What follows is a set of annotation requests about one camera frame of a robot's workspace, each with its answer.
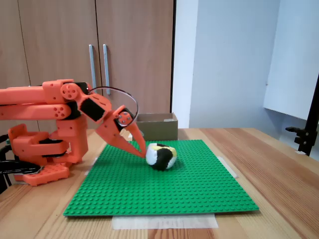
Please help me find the wooden cabinet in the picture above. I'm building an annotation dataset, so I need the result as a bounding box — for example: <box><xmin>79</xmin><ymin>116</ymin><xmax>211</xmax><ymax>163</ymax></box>
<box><xmin>0</xmin><ymin>0</ymin><xmax>175</xmax><ymax>130</ymax></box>

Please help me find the black power cable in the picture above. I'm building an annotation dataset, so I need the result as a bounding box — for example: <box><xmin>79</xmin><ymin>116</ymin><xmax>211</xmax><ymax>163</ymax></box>
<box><xmin>0</xmin><ymin>134</ymin><xmax>12</xmax><ymax>195</ymax></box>

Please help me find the metal cabinet handle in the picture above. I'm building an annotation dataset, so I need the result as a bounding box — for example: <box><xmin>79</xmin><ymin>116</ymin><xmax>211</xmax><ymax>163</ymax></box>
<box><xmin>103</xmin><ymin>44</ymin><xmax>111</xmax><ymax>95</ymax></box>
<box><xmin>88</xmin><ymin>44</ymin><xmax>97</xmax><ymax>88</ymax></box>

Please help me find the black camera stand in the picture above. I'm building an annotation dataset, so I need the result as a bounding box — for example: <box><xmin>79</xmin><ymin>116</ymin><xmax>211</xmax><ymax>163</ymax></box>
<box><xmin>285</xmin><ymin>73</ymin><xmax>319</xmax><ymax>157</ymax></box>

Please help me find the long masking tape strip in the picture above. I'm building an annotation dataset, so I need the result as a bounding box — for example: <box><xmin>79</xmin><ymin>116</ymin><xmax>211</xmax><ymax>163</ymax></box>
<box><xmin>111</xmin><ymin>213</ymin><xmax>219</xmax><ymax>230</ymax></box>

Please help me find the white board panel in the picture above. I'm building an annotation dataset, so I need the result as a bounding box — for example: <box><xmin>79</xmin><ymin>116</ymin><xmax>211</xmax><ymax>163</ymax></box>
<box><xmin>263</xmin><ymin>0</ymin><xmax>319</xmax><ymax>121</ymax></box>

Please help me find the short masking tape strip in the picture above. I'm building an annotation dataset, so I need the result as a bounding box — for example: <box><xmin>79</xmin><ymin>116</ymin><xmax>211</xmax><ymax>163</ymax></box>
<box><xmin>84</xmin><ymin>157</ymin><xmax>99</xmax><ymax>176</ymax></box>
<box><xmin>216</xmin><ymin>155</ymin><xmax>239</xmax><ymax>179</ymax></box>

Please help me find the thin servo wire loop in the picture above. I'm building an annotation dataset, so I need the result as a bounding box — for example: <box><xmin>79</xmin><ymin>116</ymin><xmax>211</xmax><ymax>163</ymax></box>
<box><xmin>87</xmin><ymin>86</ymin><xmax>139</xmax><ymax>125</ymax></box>

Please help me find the open cardboard box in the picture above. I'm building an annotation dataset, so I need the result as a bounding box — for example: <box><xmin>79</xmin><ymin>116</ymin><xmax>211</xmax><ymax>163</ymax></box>
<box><xmin>136</xmin><ymin>112</ymin><xmax>179</xmax><ymax>141</ymax></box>

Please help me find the yellow black white fabric ball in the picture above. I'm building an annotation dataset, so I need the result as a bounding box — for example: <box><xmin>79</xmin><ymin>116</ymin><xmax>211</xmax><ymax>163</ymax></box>
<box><xmin>145</xmin><ymin>142</ymin><xmax>178</xmax><ymax>171</ymax></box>

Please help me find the green studded baseplate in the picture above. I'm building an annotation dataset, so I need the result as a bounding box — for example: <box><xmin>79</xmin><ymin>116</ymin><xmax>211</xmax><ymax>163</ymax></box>
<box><xmin>62</xmin><ymin>139</ymin><xmax>260</xmax><ymax>218</ymax></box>

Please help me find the black table clamp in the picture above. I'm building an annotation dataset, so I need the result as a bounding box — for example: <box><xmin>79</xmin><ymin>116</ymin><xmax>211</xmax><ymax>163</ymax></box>
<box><xmin>0</xmin><ymin>160</ymin><xmax>42</xmax><ymax>175</ymax></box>

